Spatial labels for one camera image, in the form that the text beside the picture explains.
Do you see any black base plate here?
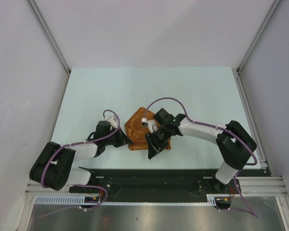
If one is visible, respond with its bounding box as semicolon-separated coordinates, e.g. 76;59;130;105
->
39;167;243;209

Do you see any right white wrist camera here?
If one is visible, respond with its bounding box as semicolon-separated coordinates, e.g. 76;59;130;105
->
141;117;157;133

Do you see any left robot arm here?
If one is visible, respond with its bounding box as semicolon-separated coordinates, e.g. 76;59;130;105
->
29;121;132;193

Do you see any aluminium frame rail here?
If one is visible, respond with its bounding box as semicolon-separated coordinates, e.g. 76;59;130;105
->
237;177;288;196

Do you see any white slotted cable duct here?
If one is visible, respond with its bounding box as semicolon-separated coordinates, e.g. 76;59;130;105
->
35;194;219;205

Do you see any orange cloth napkin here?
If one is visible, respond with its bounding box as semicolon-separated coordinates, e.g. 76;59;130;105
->
124;107;172;151

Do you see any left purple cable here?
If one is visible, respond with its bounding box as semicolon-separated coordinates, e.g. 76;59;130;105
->
36;110;121;218

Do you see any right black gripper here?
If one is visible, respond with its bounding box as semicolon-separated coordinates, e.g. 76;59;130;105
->
144;125;171;159

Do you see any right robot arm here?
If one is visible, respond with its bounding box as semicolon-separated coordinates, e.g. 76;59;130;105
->
141;108;257;193

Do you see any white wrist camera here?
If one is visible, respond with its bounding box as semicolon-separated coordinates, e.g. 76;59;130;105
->
141;117;157;133
104;115;118;129

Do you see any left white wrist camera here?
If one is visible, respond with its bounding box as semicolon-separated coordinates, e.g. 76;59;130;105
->
104;115;118;129

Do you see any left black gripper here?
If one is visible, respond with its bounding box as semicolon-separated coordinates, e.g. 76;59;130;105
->
104;126;132;148

